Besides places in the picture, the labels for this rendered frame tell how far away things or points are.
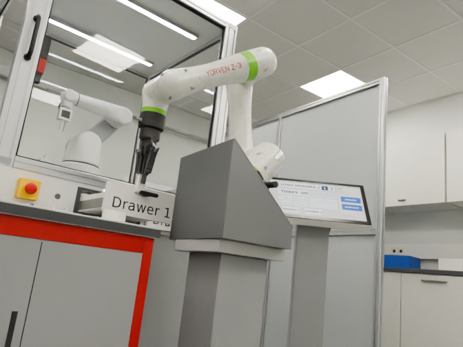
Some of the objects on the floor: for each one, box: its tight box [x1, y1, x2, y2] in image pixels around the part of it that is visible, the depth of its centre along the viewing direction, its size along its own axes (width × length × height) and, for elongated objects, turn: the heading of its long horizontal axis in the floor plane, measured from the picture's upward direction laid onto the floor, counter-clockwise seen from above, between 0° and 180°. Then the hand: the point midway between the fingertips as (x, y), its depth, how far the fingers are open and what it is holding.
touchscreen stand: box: [287, 224, 329, 347], centre depth 205 cm, size 50×45×102 cm
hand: (140, 184), depth 153 cm, fingers closed
